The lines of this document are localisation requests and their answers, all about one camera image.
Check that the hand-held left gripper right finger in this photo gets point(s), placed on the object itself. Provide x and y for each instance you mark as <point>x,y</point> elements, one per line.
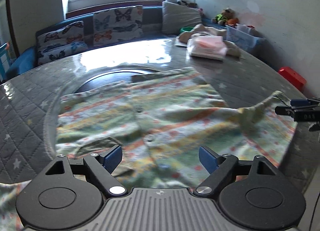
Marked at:
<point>208,158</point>

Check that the clear plastic storage box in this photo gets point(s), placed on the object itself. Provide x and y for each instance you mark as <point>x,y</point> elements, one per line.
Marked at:
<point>243,38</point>

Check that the small butterfly print cushion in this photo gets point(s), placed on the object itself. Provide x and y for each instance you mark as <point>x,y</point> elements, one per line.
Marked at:
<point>61,43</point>

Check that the cream cloth pile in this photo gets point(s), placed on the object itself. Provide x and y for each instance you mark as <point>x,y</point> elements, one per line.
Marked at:
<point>217,33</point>

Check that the blue sofa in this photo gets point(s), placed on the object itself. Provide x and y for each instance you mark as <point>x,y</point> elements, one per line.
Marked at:
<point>27,57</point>

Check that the plain grey cushion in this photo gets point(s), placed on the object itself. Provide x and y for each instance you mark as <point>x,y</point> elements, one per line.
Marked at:
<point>178,18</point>

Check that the striped floral baby garment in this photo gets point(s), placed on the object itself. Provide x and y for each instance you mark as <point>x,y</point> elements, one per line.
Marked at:
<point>160,125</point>

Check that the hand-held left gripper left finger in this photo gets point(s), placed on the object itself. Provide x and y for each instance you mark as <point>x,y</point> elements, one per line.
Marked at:
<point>113,157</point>

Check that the large butterfly print cushion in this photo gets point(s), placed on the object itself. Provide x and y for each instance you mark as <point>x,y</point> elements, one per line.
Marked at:
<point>117,24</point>

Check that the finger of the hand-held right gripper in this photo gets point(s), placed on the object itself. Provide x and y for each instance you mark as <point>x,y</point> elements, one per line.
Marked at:
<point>287,110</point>
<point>298,102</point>

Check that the red plastic stool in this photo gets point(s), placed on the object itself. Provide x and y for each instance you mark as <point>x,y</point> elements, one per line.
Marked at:
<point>292,76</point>

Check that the green small container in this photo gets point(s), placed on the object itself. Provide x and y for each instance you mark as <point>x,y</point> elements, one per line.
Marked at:
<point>186,30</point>

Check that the brown teddy bear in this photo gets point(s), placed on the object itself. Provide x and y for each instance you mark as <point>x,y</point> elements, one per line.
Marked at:
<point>224,15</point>

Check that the bag of pink folded clothes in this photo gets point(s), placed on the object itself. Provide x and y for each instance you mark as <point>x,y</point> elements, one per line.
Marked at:
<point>207,47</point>

